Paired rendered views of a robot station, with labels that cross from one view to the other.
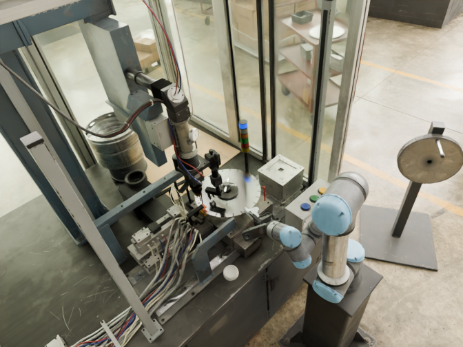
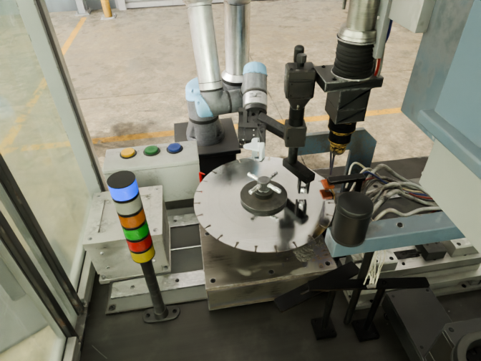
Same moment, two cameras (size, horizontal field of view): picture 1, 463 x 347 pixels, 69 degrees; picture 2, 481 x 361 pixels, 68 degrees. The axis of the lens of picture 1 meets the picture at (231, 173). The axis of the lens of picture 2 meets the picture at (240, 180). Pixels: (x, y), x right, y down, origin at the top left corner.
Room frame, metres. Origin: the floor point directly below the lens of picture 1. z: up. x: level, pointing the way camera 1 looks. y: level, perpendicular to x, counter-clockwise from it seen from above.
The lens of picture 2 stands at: (1.73, 0.30, 1.52)
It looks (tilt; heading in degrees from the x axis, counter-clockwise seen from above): 39 degrees down; 210
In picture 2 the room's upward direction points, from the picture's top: 1 degrees counter-clockwise
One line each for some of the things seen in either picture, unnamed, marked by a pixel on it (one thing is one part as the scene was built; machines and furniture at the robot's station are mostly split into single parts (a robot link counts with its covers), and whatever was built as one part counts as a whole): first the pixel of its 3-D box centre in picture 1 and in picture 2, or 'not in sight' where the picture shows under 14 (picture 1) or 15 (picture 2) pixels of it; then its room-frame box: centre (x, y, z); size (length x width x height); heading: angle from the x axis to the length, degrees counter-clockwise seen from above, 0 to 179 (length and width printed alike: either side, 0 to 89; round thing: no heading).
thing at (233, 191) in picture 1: (227, 189); (263, 193); (1.16, 0.03, 0.96); 0.11 x 0.11 x 0.03
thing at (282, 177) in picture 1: (280, 179); (132, 233); (1.32, -0.27, 0.82); 0.18 x 0.18 x 0.15; 38
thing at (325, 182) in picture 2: (197, 214); (341, 188); (1.04, 0.18, 0.95); 0.10 x 0.03 x 0.07; 128
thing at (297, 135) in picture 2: (213, 167); (297, 103); (1.10, 0.07, 1.17); 0.06 x 0.05 x 0.20; 119
